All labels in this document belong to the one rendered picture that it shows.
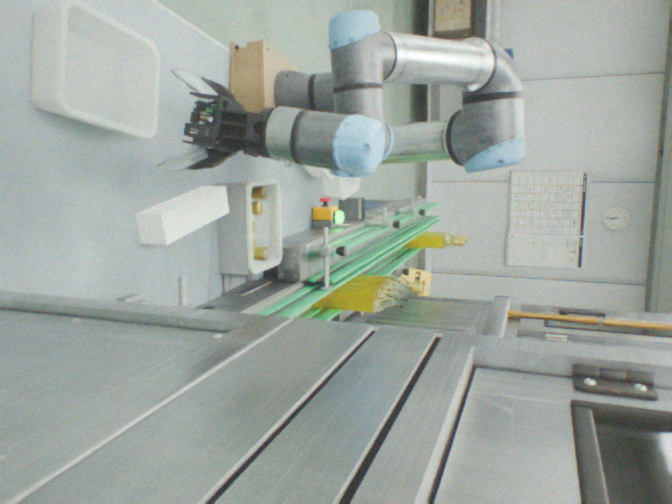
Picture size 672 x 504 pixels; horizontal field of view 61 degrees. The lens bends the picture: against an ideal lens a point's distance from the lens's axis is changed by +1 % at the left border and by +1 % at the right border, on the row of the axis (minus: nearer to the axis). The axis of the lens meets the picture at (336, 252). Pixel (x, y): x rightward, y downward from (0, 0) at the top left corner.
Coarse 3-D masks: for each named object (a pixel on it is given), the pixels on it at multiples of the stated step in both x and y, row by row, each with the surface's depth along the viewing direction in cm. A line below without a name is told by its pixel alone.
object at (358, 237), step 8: (416, 208) 279; (424, 208) 279; (400, 216) 246; (408, 216) 243; (360, 232) 194; (368, 232) 193; (376, 232) 193; (336, 240) 176; (344, 240) 178; (352, 240) 175; (360, 240) 175
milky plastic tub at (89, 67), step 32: (64, 0) 82; (64, 32) 82; (96, 32) 94; (128, 32) 95; (32, 64) 85; (64, 64) 82; (96, 64) 98; (128, 64) 103; (32, 96) 85; (64, 96) 83; (96, 96) 98; (128, 96) 103; (128, 128) 96
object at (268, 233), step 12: (264, 180) 141; (276, 180) 146; (276, 192) 148; (264, 204) 149; (276, 204) 148; (252, 216) 149; (264, 216) 150; (276, 216) 149; (264, 228) 150; (276, 228) 149; (252, 240) 135; (264, 240) 151; (276, 240) 150; (252, 252) 135; (276, 252) 150; (252, 264) 136; (264, 264) 144; (276, 264) 148
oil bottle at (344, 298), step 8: (344, 288) 160; (352, 288) 160; (360, 288) 160; (368, 288) 160; (328, 296) 159; (336, 296) 158; (344, 296) 157; (352, 296) 157; (360, 296) 156; (368, 296) 155; (376, 296) 154; (384, 296) 156; (320, 304) 160; (328, 304) 160; (336, 304) 159; (344, 304) 158; (352, 304) 157; (360, 304) 156; (368, 304) 155; (376, 304) 155; (384, 304) 155
